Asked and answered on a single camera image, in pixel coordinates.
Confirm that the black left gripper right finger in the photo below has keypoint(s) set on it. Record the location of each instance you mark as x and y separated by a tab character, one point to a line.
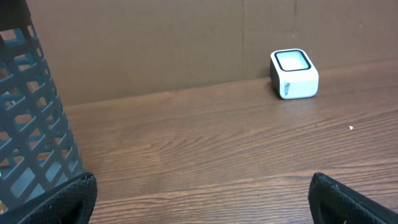
332	202

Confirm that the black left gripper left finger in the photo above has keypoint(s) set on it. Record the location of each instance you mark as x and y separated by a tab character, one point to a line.
70	202

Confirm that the white barcode scanner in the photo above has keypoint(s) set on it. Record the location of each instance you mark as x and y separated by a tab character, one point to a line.
293	75

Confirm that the grey plastic mesh basket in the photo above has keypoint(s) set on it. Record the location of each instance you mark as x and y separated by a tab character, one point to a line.
38	149

